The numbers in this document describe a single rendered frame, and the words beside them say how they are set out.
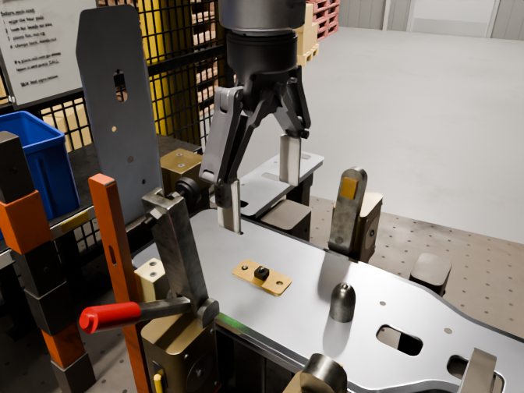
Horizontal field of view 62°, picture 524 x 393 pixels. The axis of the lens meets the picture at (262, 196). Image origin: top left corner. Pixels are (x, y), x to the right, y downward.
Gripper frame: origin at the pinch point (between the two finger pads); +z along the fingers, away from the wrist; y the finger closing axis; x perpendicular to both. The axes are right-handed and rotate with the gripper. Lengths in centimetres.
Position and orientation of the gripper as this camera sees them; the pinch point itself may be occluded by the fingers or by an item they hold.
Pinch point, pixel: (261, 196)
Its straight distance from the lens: 55.8
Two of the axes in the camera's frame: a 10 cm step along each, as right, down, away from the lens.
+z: 0.0, 8.6, 5.1
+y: 5.6, -4.2, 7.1
